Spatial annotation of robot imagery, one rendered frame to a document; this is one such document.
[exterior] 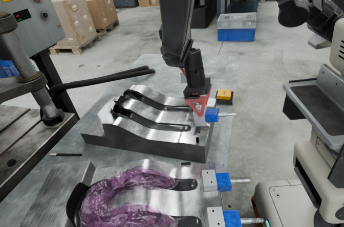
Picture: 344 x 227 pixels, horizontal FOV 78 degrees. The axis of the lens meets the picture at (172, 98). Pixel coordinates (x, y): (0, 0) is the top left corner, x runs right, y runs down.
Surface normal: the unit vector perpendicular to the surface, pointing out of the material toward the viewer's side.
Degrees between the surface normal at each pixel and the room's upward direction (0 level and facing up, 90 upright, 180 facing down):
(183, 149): 90
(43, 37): 90
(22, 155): 0
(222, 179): 0
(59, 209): 0
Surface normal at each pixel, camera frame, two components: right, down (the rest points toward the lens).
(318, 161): -0.26, -0.79
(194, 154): -0.29, 0.58
